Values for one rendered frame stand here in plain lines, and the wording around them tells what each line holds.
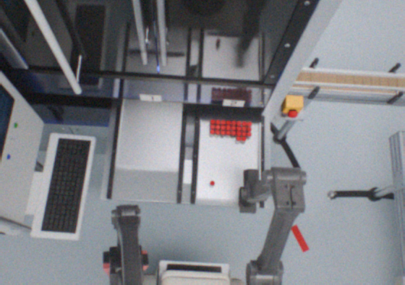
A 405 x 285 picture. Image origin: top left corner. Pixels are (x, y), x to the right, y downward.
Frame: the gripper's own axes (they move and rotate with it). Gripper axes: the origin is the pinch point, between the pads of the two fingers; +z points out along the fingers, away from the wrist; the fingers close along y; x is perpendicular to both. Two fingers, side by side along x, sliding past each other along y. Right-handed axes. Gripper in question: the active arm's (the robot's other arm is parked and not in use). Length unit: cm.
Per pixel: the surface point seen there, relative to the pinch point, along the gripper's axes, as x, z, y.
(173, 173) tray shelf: 29.8, 2.1, 11.2
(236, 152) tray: 3.8, 2.2, 21.6
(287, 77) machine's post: -9, -38, 40
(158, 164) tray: 36.4, 2.0, 14.5
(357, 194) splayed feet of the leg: -78, 79, 22
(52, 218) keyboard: 78, 7, -9
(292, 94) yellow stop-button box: -17.2, -12.2, 44.1
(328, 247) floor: -63, 90, -9
